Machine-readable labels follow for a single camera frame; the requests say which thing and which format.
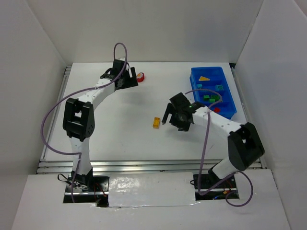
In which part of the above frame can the red flower lego piece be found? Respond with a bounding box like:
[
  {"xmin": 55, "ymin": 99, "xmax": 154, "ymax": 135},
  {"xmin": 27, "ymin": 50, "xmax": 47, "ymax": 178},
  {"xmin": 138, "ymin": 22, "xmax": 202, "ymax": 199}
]
[{"xmin": 136, "ymin": 72, "xmax": 145, "ymax": 83}]

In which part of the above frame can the yellow lego brick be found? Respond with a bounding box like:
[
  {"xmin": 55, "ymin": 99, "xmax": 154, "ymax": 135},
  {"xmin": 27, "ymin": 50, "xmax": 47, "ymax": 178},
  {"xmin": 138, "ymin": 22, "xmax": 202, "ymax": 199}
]
[
  {"xmin": 199, "ymin": 76, "xmax": 211, "ymax": 81},
  {"xmin": 153, "ymin": 117, "xmax": 161, "ymax": 129}
]

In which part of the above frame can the teal printed round lego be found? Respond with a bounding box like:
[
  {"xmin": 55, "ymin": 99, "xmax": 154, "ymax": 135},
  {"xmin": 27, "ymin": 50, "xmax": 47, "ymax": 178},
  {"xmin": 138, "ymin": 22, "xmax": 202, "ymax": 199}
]
[{"xmin": 215, "ymin": 84, "xmax": 224, "ymax": 92}]

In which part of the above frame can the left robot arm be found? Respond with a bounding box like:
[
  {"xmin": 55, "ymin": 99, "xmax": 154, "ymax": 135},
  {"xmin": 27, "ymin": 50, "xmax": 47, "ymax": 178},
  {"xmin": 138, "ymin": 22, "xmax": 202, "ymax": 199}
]
[{"xmin": 63, "ymin": 59, "xmax": 138, "ymax": 188}]

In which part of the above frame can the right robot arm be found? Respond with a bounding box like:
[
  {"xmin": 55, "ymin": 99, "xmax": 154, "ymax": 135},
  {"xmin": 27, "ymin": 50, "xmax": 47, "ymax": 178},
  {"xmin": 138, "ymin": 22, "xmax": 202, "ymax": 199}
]
[{"xmin": 162, "ymin": 92, "xmax": 265, "ymax": 183}]

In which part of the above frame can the blue divided plastic bin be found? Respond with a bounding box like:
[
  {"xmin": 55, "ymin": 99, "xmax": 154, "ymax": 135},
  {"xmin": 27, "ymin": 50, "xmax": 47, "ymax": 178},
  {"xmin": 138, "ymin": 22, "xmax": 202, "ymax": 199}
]
[{"xmin": 189, "ymin": 67, "xmax": 236, "ymax": 119}]

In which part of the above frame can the white foil tape panel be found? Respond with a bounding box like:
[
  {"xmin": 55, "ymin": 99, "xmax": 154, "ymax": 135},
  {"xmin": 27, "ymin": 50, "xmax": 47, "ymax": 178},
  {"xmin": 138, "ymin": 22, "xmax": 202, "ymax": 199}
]
[{"xmin": 108, "ymin": 172, "xmax": 196, "ymax": 207}]

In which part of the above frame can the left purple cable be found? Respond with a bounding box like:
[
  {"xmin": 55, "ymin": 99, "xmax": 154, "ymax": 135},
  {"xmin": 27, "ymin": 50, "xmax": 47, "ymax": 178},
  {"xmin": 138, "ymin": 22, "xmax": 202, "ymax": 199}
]
[{"xmin": 40, "ymin": 42, "xmax": 128, "ymax": 203}]

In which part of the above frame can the aluminium front rail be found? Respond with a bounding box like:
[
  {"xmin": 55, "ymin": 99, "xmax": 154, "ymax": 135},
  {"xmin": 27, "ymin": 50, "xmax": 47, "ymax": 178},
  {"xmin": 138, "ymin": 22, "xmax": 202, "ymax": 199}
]
[{"xmin": 35, "ymin": 160, "xmax": 262, "ymax": 175}]

